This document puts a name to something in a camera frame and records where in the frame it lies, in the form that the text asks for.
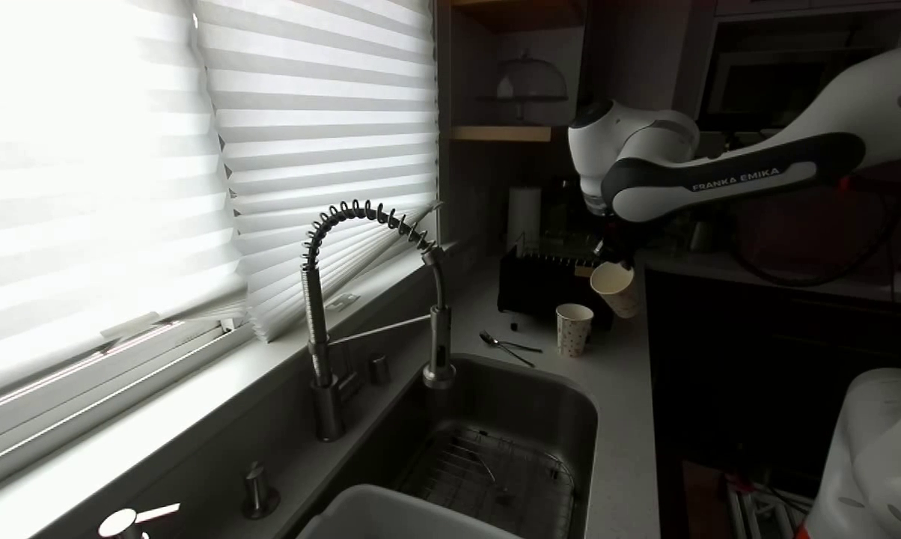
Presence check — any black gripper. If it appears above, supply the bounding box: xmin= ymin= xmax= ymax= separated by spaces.
xmin=592 ymin=213 xmax=639 ymax=276

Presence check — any white patterned paper cup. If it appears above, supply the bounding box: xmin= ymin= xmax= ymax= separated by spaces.
xmin=553 ymin=301 xmax=598 ymax=360
xmin=586 ymin=261 xmax=644 ymax=322

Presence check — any long metal fork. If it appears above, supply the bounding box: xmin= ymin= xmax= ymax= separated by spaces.
xmin=494 ymin=342 xmax=539 ymax=372

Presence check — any metal spoon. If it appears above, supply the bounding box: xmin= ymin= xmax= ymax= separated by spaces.
xmin=478 ymin=330 xmax=548 ymax=355

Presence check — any stainless steel sink basin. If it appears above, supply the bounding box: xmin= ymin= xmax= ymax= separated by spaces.
xmin=295 ymin=354 xmax=602 ymax=539

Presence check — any chrome spring neck faucet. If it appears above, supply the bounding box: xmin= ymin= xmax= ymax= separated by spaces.
xmin=298 ymin=198 xmax=461 ymax=444

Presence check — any narrow white window blind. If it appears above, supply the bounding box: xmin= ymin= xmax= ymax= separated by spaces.
xmin=187 ymin=0 xmax=443 ymax=343

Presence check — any white plastic wash tub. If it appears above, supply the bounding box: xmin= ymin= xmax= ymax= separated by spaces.
xmin=295 ymin=482 xmax=521 ymax=539

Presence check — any chrome soap dispenser pump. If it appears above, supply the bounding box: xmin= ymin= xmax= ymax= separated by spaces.
xmin=241 ymin=458 xmax=280 ymax=521

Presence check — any wide white window blind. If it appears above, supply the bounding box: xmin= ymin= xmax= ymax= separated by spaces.
xmin=0 ymin=0 xmax=249 ymax=402

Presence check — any black wire dish rack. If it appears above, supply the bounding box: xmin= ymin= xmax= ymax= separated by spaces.
xmin=505 ymin=222 xmax=602 ymax=264

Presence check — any wooden wall shelf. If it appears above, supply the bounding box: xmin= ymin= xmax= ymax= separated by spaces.
xmin=445 ymin=122 xmax=557 ymax=144

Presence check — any wire dome food cover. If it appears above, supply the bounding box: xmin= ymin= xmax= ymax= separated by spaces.
xmin=478 ymin=54 xmax=571 ymax=108

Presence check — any wire sink bottom grid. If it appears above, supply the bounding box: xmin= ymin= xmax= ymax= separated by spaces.
xmin=398 ymin=415 xmax=578 ymax=539

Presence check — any white window frame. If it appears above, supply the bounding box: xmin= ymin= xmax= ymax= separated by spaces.
xmin=0 ymin=309 xmax=250 ymax=496

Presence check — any chrome tap handle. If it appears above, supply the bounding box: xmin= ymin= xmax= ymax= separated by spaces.
xmin=96 ymin=500 xmax=186 ymax=539

